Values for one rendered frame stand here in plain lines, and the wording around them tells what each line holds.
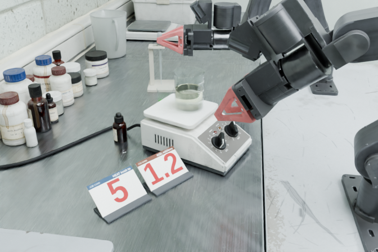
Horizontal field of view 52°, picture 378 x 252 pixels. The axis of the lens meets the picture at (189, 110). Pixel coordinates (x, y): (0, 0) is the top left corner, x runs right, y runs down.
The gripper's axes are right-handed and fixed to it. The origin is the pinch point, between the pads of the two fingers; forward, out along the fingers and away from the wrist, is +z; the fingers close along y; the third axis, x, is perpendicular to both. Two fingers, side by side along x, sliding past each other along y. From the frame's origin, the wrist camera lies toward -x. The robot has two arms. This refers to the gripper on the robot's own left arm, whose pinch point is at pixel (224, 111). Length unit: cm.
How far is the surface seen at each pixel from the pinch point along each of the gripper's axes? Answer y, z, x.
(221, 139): -2.1, 5.5, 4.7
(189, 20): -97, 57, -34
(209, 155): 0.9, 7.7, 5.8
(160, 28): -72, 55, -34
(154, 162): 7.3, 14.4, 1.1
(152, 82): -28.4, 35.5, -14.4
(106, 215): 20.6, 16.5, 3.1
